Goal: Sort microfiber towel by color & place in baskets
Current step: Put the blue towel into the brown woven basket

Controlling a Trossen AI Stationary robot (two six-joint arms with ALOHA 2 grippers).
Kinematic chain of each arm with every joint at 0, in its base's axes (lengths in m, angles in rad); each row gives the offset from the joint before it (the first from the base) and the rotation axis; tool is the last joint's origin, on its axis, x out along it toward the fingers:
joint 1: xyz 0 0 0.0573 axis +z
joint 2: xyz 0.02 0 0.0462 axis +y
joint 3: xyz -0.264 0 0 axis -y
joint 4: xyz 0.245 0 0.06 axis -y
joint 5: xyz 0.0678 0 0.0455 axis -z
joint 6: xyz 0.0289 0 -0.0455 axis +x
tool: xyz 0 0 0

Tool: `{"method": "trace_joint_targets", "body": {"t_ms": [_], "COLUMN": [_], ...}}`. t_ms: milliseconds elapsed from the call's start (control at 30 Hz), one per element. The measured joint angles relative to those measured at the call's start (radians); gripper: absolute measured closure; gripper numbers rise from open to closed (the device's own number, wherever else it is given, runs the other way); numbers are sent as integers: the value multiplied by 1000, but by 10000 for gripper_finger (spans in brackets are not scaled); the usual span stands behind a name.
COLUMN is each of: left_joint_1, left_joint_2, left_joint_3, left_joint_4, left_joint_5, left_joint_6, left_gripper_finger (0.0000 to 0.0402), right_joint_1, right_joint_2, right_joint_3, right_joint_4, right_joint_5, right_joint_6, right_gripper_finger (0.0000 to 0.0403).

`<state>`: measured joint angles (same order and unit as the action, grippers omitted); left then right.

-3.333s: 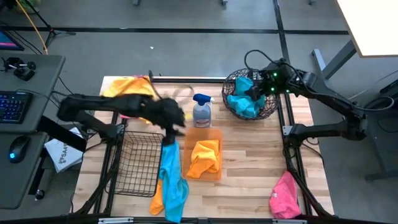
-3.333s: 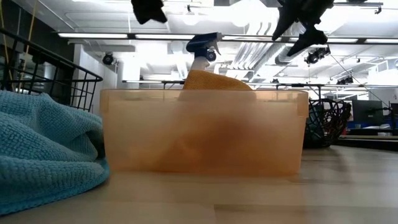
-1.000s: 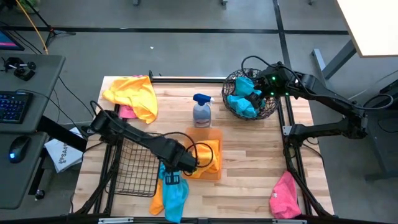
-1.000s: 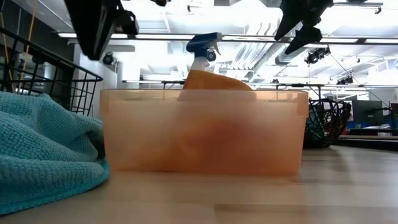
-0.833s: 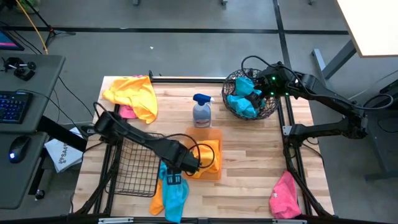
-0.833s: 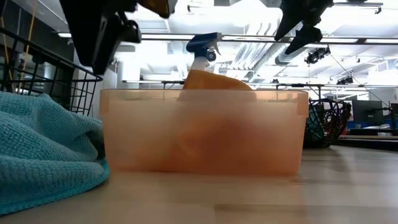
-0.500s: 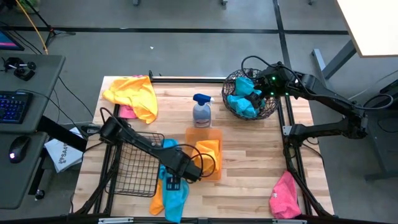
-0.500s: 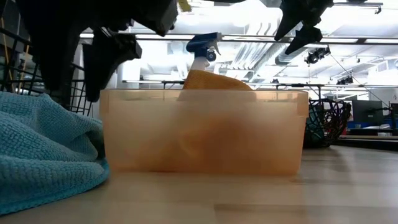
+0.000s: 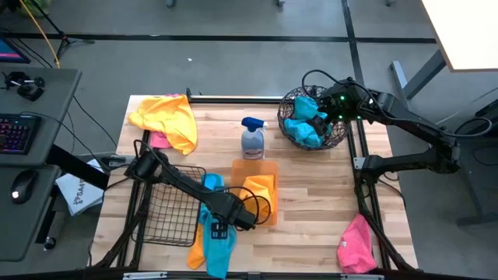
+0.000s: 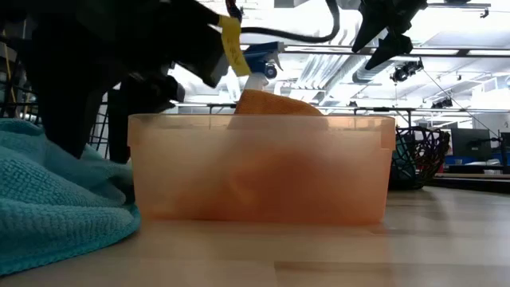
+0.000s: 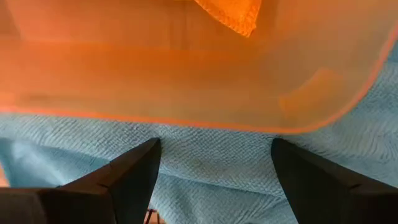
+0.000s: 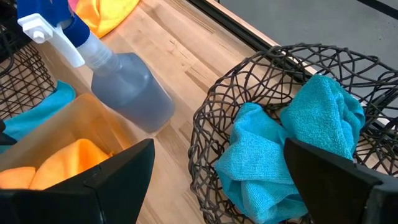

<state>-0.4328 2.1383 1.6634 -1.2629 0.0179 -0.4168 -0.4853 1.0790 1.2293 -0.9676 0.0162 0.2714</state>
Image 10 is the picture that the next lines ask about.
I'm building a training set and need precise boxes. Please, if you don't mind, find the dark round woven basket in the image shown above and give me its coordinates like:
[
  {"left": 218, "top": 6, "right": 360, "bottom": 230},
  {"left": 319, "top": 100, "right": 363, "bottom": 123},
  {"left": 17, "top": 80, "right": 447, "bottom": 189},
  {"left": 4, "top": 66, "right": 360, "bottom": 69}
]
[{"left": 387, "top": 125, "right": 452, "bottom": 191}]

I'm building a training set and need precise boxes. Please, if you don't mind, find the orange microfiber towel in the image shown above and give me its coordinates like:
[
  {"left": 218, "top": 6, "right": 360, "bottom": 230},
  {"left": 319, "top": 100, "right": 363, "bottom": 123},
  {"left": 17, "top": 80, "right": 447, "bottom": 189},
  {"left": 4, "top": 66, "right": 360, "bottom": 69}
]
[{"left": 226, "top": 88, "right": 330, "bottom": 132}]

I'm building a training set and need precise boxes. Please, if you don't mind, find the teal microfiber towel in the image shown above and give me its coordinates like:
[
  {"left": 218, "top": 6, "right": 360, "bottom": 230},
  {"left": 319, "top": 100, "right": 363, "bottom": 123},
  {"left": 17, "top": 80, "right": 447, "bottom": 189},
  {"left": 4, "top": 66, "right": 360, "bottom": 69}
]
[{"left": 391, "top": 142, "right": 416, "bottom": 181}]

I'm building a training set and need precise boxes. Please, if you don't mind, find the turquoise microfiber towel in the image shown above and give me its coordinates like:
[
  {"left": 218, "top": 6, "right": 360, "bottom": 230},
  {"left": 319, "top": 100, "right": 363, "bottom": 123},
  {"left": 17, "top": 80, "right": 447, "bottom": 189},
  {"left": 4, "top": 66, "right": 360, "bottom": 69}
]
[{"left": 0, "top": 117, "right": 142, "bottom": 277}]

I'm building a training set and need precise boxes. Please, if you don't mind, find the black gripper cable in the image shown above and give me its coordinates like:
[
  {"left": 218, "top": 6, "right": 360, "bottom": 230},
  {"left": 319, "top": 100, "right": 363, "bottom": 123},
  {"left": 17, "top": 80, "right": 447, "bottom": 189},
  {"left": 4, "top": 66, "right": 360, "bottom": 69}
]
[{"left": 240, "top": 0, "right": 341, "bottom": 45}]

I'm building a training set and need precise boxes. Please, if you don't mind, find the black ceiling spotlight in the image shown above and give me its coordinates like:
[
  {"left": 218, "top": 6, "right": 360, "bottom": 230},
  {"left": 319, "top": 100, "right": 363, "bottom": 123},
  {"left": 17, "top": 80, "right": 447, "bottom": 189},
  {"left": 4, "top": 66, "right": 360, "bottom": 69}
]
[
  {"left": 431, "top": 96, "right": 454, "bottom": 110},
  {"left": 390, "top": 58, "right": 425, "bottom": 84}
]

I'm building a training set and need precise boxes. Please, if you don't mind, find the black background monitor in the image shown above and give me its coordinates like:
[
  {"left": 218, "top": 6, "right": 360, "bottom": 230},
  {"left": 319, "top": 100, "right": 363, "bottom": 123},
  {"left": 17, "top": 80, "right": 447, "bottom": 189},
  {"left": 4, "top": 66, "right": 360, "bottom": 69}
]
[{"left": 450, "top": 128, "right": 493, "bottom": 163}]

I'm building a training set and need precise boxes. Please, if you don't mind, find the yellow paper tag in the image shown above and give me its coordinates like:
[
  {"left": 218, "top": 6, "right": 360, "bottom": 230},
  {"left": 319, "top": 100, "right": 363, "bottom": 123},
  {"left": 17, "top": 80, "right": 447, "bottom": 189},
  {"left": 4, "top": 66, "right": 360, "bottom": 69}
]
[{"left": 218, "top": 14, "right": 253, "bottom": 78}]

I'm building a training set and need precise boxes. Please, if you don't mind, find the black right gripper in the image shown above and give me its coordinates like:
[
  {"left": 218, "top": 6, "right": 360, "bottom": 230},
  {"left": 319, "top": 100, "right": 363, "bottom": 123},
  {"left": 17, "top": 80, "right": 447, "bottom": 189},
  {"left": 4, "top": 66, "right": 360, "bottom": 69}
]
[{"left": 351, "top": 0, "right": 430, "bottom": 71}]

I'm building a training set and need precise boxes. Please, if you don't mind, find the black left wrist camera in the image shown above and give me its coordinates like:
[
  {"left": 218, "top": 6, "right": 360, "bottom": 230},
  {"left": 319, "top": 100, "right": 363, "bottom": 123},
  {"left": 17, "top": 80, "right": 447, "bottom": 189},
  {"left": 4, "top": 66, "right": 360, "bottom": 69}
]
[{"left": 174, "top": 15, "right": 232, "bottom": 90}]

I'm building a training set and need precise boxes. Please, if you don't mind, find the grey spray bottle blue trigger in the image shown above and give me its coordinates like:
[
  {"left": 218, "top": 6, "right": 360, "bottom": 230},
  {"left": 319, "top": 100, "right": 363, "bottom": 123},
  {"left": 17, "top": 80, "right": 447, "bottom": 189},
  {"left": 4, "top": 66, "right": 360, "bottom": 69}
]
[{"left": 237, "top": 41, "right": 287, "bottom": 93}]

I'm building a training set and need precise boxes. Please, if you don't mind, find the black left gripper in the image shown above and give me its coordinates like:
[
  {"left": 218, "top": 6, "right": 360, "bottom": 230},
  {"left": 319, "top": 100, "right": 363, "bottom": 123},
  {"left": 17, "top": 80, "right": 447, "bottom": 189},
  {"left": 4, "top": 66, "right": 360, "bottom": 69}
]
[{"left": 22, "top": 0, "right": 218, "bottom": 165}]

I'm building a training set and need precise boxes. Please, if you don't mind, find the orange translucent plastic bin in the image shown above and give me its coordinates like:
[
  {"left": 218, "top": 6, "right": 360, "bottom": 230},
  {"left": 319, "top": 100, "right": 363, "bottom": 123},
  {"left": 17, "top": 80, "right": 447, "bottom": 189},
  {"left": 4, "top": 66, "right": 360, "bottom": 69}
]
[{"left": 127, "top": 112, "right": 397, "bottom": 227}]

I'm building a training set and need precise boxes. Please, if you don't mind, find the black rectangular wire basket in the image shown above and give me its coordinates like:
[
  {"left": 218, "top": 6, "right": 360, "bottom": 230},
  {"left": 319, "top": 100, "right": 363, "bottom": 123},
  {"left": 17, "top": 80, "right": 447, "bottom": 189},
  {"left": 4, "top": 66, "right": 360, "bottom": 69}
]
[{"left": 0, "top": 99, "right": 112, "bottom": 160}]

